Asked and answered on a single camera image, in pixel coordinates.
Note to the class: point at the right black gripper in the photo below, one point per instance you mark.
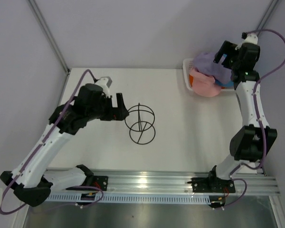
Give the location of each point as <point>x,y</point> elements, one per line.
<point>228,49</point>

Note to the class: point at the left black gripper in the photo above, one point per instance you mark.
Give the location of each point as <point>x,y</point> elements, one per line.
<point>116,113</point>

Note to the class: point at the purple bucket hat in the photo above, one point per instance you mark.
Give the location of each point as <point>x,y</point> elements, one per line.
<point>203,63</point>

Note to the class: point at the blue bucket hat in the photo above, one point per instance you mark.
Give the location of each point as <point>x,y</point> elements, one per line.
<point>224,85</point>

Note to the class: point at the pink bucket hat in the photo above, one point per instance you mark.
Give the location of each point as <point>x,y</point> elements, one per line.
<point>204,85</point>

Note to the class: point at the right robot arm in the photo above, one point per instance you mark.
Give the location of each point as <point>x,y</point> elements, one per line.
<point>251,144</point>

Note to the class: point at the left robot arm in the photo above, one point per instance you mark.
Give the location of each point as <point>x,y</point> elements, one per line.
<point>28,181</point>

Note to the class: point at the white plastic basket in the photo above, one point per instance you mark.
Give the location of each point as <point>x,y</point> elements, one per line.
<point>187,66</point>

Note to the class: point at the orange bucket hat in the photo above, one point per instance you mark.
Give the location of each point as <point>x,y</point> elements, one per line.
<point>191,80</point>

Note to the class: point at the black wire hat stand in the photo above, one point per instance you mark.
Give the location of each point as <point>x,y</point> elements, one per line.
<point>141,124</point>

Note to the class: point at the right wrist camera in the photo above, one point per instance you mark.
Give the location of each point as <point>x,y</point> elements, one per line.
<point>248,38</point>

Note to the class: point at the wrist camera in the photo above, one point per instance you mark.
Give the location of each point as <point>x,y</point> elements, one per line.
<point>248,38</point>
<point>105,83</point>

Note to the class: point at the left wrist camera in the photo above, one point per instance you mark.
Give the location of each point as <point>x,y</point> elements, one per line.
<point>105,83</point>

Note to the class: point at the right aluminium corner post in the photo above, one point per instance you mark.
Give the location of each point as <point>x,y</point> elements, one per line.
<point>268,14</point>

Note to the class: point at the aluminium corner post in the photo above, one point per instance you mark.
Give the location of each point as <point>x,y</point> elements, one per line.
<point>48,34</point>
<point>268,14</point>

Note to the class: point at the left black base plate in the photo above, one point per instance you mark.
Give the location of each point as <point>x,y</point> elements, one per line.
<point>100,182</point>

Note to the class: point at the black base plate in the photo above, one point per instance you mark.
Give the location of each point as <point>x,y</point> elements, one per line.
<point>212,185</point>
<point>100,182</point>

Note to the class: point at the white slotted cable duct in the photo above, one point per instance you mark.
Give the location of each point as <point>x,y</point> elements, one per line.
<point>129,198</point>

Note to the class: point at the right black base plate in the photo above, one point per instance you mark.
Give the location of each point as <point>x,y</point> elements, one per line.
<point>212,185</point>

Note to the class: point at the left aluminium corner post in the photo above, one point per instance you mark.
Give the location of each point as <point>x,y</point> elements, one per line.
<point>48,34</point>

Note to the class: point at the aluminium mounting rail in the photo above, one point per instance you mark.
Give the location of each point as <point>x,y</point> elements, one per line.
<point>176,182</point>

